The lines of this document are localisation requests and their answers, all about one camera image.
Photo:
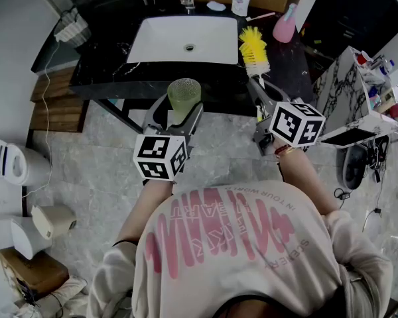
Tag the yellow bristle brush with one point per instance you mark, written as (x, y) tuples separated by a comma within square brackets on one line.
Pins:
[(252, 51)]

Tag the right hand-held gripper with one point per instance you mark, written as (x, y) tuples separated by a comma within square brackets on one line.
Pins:
[(295, 124)]

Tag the green textured glass cup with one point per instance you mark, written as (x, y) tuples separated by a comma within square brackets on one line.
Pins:
[(182, 101)]

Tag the red round container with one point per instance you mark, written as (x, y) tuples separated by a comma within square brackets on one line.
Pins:
[(396, 111)]

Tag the pink toothbrush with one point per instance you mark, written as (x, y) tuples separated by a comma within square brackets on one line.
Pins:
[(262, 16)]

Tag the beige pink printed sweatshirt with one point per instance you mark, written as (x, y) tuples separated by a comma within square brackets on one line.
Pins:
[(235, 277)]

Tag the teal pink container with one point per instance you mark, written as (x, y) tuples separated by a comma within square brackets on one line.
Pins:
[(374, 101)]

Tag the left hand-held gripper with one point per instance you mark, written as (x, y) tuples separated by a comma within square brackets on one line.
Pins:
[(152, 157)]

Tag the person's right forearm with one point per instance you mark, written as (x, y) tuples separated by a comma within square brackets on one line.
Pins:
[(305, 181)]

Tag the black cabinet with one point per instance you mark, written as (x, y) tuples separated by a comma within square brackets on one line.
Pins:
[(345, 8)]

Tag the white sink basin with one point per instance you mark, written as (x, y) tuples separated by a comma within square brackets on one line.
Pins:
[(172, 35)]

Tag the beige fabric bag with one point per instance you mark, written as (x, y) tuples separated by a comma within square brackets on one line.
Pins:
[(66, 296)]

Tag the red plastic cup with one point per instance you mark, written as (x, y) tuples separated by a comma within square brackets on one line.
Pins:
[(362, 59)]

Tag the beige plastic device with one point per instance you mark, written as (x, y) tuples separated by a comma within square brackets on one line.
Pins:
[(54, 222)]

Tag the black stool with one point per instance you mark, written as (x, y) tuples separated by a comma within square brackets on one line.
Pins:
[(353, 167)]

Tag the white rounded appliance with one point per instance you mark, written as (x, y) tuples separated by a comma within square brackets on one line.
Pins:
[(18, 164)]

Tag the white marble shelf unit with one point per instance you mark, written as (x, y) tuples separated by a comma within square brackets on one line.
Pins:
[(338, 91)]

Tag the pink spray bottle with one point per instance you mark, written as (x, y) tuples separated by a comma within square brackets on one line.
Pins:
[(283, 30)]

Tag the white soap dish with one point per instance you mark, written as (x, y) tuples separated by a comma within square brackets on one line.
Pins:
[(215, 6)]

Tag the person's left forearm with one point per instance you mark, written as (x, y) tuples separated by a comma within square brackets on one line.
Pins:
[(139, 217)]

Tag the white plastic device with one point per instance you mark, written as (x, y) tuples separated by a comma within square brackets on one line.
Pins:
[(23, 240)]

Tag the blue capped white bottle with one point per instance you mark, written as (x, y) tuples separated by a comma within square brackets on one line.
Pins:
[(386, 67)]

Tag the black marble washstand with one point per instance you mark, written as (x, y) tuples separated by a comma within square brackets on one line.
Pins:
[(285, 71)]

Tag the brown wooden slatted panel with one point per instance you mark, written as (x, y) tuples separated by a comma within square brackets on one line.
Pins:
[(56, 114)]

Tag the small brown cardboard box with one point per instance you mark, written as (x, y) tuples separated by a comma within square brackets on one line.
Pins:
[(36, 270)]

